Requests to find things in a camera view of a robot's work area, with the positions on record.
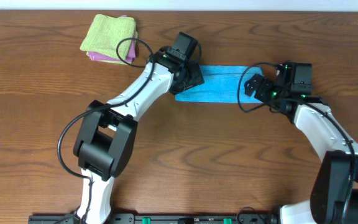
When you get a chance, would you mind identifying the blue cloth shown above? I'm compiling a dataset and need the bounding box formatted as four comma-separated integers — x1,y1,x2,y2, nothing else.
175,65,247,103

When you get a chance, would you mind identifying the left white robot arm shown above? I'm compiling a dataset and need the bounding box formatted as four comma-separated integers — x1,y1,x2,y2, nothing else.
73,32,204,223

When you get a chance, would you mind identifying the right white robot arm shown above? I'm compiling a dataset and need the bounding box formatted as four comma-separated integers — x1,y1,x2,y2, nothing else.
237,62,358,223

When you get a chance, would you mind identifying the pink folded cloth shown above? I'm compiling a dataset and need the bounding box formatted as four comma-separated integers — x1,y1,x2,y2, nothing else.
86,15,137,62

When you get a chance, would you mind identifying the light green bottom cloth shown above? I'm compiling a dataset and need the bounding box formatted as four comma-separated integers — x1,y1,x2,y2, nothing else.
87,30,139,66

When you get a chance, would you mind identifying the green folded cloth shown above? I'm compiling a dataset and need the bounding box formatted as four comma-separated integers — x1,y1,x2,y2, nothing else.
80,14,137,61

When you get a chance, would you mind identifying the right black cable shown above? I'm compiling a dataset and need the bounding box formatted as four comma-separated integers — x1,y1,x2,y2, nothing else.
237,61,356,224

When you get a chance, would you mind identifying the black cable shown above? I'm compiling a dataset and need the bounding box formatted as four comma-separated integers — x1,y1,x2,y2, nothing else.
57,37,202,224
237,61,356,224

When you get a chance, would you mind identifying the left black cable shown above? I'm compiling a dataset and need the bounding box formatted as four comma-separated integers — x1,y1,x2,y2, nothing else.
57,37,202,224

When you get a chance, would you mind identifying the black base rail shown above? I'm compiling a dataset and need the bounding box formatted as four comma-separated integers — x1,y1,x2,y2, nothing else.
28,213,281,224

